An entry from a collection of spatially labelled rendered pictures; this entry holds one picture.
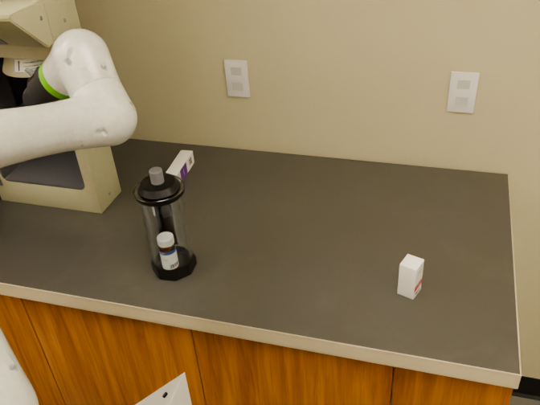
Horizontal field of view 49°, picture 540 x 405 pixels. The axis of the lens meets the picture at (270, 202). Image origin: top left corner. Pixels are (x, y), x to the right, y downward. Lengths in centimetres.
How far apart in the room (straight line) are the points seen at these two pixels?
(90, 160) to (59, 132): 50
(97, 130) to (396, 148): 94
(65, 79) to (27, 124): 17
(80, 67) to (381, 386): 88
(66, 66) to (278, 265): 63
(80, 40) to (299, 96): 75
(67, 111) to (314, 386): 78
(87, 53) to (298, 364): 77
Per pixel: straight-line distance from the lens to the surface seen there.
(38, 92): 129
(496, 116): 171
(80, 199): 166
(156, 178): 126
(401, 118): 172
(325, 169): 172
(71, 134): 110
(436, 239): 148
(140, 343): 149
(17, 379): 72
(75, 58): 118
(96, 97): 115
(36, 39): 140
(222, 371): 145
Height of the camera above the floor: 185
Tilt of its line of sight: 35 degrees down
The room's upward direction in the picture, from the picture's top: 4 degrees counter-clockwise
